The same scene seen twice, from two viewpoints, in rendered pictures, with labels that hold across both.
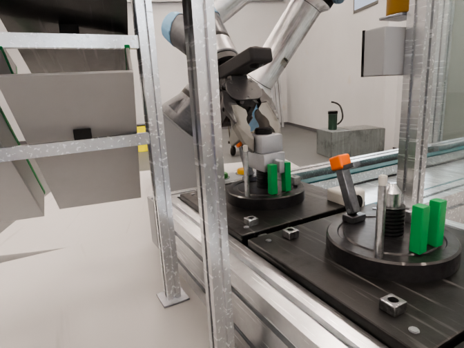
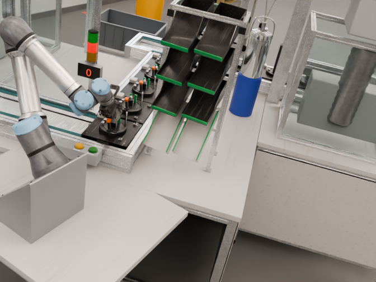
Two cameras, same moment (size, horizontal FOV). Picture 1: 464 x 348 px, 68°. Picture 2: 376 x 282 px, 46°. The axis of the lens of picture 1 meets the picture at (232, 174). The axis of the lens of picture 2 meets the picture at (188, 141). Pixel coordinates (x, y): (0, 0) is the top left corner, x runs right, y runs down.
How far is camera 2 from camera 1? 2.60 m
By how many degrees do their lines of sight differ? 123
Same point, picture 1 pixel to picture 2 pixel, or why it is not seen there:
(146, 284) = (150, 160)
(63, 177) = (171, 136)
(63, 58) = (172, 104)
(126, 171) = (155, 130)
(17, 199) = (182, 143)
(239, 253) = (146, 125)
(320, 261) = (142, 113)
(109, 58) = (161, 100)
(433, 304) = (144, 104)
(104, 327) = (168, 156)
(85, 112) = not seen: hidden behind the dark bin
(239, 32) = not seen: outside the picture
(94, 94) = not seen: hidden behind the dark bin
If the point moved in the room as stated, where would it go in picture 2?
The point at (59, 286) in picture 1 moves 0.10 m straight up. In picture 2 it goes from (168, 174) to (172, 158)
